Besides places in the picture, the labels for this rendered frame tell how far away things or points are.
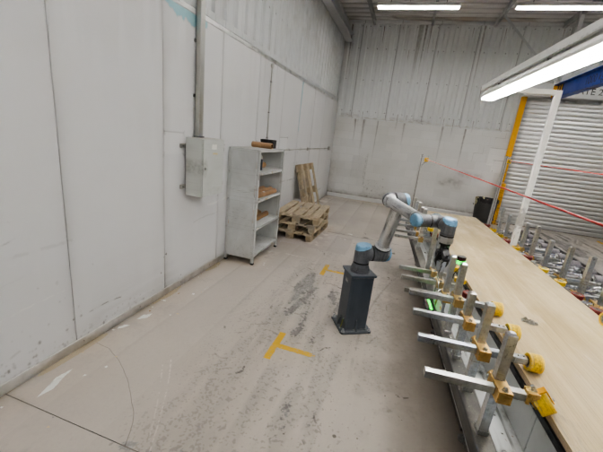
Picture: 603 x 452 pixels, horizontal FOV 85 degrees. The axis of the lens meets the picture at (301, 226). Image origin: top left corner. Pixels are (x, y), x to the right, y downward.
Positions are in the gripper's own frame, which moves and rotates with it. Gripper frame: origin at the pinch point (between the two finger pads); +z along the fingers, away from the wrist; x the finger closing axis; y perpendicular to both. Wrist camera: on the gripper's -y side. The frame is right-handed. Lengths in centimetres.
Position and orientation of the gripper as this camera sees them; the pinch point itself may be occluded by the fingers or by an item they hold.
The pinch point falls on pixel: (439, 271)
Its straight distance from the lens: 240.9
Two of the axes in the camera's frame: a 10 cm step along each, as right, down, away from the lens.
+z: -1.0, 9.6, 2.7
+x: -9.7, -1.6, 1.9
